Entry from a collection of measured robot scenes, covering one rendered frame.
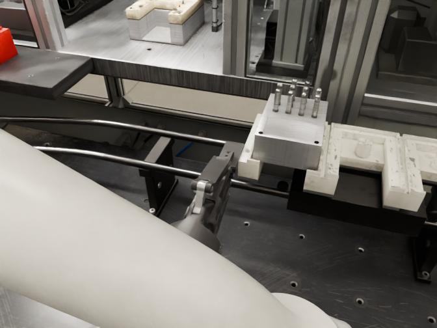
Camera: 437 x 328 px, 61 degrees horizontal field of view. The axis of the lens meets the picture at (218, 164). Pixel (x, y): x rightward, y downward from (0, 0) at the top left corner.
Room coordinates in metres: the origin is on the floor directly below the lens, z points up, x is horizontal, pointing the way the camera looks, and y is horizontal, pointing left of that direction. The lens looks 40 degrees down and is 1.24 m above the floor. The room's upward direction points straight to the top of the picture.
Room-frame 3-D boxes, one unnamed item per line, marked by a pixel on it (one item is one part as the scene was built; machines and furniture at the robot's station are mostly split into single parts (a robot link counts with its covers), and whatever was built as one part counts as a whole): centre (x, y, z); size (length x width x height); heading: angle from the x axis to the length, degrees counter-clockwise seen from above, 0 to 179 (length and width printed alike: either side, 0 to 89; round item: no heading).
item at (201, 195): (0.31, 0.02, 0.91); 0.05 x 0.02 x 0.05; 163
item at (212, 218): (0.36, 0.01, 0.89); 0.11 x 0.04 x 0.01; 163
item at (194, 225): (0.30, 0.03, 0.88); 0.09 x 0.07 x 0.08; 163
